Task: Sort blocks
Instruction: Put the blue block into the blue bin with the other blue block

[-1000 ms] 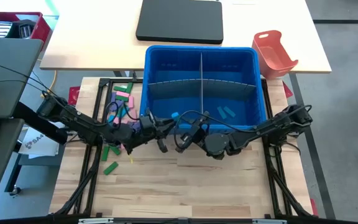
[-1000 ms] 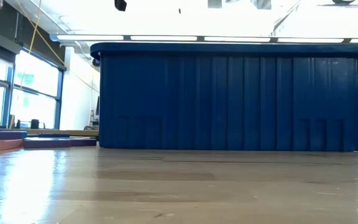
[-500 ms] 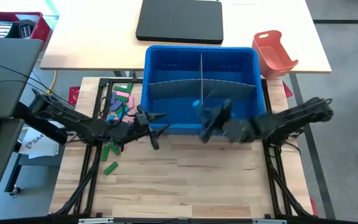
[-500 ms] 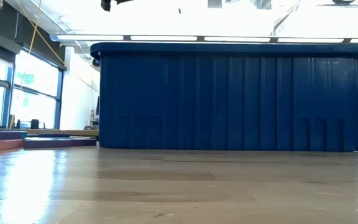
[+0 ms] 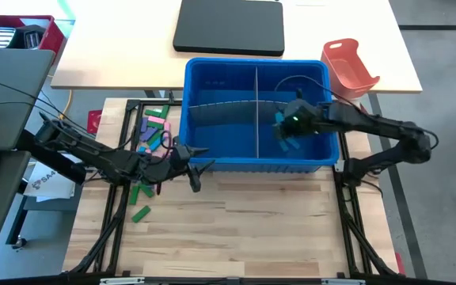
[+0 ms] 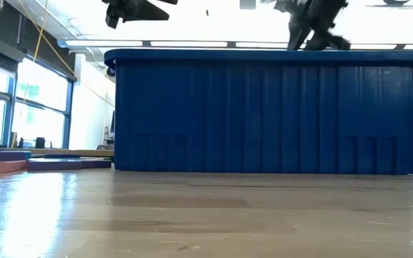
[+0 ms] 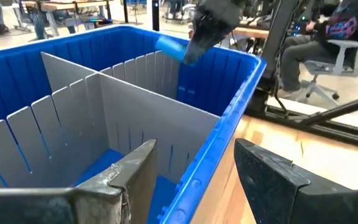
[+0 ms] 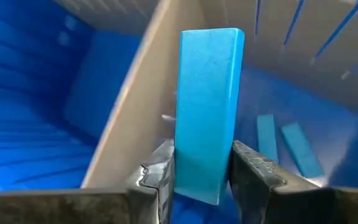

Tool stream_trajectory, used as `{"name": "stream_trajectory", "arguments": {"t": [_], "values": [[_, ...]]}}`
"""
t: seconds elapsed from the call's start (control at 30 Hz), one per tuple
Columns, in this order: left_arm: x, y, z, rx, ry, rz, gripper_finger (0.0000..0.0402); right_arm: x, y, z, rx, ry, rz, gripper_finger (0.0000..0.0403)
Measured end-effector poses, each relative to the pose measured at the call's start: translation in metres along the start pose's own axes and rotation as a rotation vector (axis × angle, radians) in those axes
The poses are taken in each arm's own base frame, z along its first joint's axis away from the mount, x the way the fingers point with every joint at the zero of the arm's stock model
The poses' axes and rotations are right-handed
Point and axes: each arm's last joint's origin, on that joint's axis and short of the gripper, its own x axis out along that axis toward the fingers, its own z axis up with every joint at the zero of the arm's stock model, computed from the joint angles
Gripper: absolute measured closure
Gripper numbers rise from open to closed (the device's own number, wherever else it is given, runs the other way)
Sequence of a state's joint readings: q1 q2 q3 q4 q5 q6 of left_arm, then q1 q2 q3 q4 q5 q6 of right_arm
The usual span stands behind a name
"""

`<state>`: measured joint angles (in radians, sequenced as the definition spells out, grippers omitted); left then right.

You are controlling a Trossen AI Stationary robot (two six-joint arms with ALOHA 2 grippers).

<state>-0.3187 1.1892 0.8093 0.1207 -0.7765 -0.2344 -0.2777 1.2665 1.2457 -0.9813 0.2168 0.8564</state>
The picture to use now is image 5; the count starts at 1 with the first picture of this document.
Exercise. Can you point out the purple wooden block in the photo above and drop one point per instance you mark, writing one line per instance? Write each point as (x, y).
(149, 134)
(143, 125)

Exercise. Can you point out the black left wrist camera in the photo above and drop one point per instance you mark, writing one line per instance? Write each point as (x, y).
(180, 153)

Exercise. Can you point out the black cart leg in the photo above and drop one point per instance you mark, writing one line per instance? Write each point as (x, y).
(16, 221)

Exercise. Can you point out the silver toaster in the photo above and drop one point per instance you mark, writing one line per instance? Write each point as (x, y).
(1, 37)

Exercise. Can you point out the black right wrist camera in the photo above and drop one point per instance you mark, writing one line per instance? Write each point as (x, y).
(297, 118)

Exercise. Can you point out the green wooden block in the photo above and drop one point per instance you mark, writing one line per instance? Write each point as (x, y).
(165, 111)
(153, 112)
(155, 138)
(147, 191)
(141, 213)
(133, 195)
(154, 126)

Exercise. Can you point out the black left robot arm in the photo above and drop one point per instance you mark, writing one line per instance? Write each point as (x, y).
(93, 154)

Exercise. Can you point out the orange plastic basket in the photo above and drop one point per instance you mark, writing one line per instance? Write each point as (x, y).
(346, 75)

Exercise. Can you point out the long grey slotted divider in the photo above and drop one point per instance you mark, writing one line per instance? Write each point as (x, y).
(220, 112)

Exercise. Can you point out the black support bar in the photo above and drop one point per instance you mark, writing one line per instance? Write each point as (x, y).
(26, 148)

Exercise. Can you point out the red plastic crate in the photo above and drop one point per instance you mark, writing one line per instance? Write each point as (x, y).
(55, 37)

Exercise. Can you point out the large blue plastic bin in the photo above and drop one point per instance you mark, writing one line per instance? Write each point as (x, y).
(220, 142)

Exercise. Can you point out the light wooden side table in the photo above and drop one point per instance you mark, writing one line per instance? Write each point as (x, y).
(105, 47)

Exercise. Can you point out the white printed paper sheet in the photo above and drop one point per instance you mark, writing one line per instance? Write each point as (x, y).
(48, 184)

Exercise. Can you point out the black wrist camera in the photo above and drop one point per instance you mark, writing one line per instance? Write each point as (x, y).
(180, 153)
(297, 118)

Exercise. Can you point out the silver frame bracket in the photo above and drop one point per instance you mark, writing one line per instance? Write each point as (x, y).
(343, 282)
(121, 281)

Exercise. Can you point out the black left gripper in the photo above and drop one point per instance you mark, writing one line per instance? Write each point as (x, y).
(180, 170)

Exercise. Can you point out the black toaster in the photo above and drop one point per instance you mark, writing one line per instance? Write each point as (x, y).
(32, 37)

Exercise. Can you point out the grey equipment cart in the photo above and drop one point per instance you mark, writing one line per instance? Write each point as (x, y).
(10, 79)

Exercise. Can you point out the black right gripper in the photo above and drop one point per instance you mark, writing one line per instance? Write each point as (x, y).
(315, 118)

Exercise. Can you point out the black caster wheel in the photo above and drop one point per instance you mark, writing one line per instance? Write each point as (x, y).
(19, 243)

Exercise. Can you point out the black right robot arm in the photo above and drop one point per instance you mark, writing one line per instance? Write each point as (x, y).
(386, 126)

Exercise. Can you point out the black foam pad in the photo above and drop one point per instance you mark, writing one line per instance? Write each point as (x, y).
(228, 27)

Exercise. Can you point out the red floor marker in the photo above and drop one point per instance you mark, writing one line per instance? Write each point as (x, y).
(365, 116)
(399, 263)
(94, 120)

